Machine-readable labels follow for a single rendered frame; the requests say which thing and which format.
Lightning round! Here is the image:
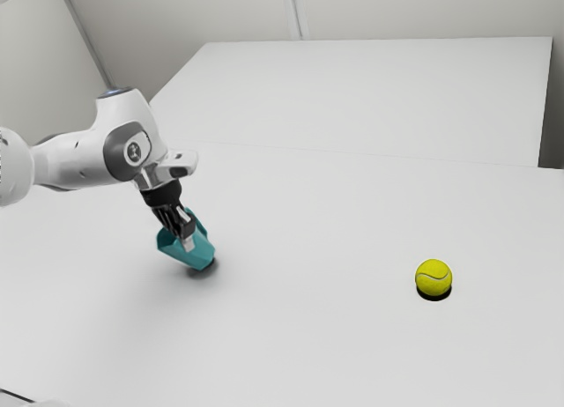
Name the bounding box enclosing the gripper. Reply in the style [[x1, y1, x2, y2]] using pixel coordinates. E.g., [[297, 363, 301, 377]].
[[139, 181, 197, 253]]

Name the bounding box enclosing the teal faceted mug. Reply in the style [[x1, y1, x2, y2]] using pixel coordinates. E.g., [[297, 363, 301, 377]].
[[155, 206, 216, 272]]

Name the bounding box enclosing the yellow tennis ball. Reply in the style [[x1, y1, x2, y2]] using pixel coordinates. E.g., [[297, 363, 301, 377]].
[[414, 258, 454, 295]]

